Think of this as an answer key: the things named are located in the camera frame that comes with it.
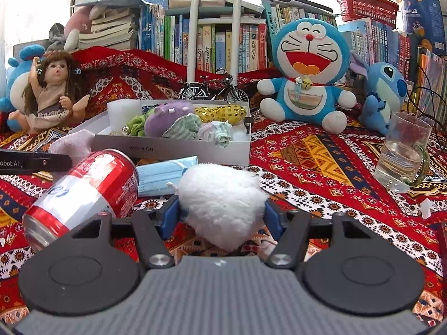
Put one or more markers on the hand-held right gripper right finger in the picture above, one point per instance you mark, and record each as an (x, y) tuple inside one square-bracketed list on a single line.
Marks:
[(274, 218)]

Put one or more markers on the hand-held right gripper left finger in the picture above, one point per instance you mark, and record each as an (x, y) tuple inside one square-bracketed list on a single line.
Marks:
[(171, 216)]

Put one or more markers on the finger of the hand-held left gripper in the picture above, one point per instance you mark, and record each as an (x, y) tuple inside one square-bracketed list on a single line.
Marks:
[(49, 162)]

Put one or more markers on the pink towel cloth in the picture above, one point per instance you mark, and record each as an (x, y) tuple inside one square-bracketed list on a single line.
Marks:
[(75, 144)]

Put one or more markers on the white fluffy plush toy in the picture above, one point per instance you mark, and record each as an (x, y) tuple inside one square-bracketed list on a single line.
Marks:
[(220, 202)]

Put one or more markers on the white cardboard box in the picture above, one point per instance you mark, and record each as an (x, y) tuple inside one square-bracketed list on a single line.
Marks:
[(174, 150)]

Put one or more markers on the green striped scrunchie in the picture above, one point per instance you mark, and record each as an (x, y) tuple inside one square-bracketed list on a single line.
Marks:
[(183, 127)]

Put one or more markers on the pale green floral scrunchie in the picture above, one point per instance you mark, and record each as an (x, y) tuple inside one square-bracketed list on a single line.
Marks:
[(214, 132)]

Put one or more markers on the green scrunchie with bell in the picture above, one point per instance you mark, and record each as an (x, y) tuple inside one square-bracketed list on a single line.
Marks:
[(138, 124)]

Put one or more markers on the purple plush toy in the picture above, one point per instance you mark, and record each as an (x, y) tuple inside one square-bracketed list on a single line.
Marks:
[(167, 118)]

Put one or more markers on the gold sequin bow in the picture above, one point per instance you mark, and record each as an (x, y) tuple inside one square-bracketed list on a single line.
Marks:
[(223, 111)]

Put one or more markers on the light blue face mask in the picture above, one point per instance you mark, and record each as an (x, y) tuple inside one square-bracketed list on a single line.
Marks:
[(160, 178)]

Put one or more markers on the red and white beer can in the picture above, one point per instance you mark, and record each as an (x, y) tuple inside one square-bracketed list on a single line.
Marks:
[(90, 192)]

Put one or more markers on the red patterned blanket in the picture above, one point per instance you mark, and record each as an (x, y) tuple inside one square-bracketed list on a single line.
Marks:
[(314, 167)]

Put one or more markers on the brown-haired baby doll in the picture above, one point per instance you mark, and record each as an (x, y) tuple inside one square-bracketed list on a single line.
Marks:
[(52, 94)]

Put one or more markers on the blue and white plush toy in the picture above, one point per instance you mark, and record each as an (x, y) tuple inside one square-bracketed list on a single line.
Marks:
[(17, 73)]

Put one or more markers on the black binder clip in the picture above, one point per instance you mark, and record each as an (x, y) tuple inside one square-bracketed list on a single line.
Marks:
[(248, 124)]

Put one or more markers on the grey knitted plush toy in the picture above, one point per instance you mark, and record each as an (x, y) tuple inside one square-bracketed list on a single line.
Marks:
[(56, 38)]

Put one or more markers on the miniature bicycle model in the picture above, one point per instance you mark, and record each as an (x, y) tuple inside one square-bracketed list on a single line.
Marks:
[(209, 92)]

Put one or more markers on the pink rabbit plush toy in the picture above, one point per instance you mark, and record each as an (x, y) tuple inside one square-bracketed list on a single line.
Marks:
[(76, 24)]

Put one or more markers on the clear glass mug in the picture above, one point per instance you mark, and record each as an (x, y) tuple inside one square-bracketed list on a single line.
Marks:
[(401, 153)]

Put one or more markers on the stack of lying books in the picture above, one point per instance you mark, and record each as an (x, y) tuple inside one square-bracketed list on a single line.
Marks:
[(108, 28)]

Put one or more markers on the small white paper scrap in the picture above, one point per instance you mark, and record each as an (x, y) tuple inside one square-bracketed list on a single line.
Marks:
[(426, 207)]

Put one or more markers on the blue alien plush toy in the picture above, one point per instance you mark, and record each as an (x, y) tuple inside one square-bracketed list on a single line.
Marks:
[(384, 94)]

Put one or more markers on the blue cat plush toy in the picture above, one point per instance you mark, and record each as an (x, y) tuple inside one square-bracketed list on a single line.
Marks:
[(307, 56)]

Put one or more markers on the row of standing colourful books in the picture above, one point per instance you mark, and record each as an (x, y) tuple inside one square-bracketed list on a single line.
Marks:
[(216, 45)]

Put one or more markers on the red plastic basket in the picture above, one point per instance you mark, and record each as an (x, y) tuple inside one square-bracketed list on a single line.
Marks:
[(366, 5)]

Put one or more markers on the blue printed carton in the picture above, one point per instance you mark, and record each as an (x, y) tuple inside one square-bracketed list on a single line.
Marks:
[(422, 17)]

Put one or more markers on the white metal rack frame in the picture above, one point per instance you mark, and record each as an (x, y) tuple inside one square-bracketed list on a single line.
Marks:
[(193, 42)]

